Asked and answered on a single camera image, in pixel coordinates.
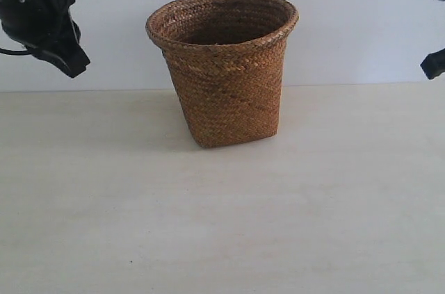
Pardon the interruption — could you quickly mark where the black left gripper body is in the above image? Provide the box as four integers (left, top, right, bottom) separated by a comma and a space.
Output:
1, 0, 76, 51

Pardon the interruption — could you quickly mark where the brown woven wicker basket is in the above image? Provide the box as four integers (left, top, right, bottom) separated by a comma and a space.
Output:
145, 0, 299, 148

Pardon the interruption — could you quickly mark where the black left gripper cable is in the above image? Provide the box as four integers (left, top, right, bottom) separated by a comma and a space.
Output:
0, 47, 33, 56

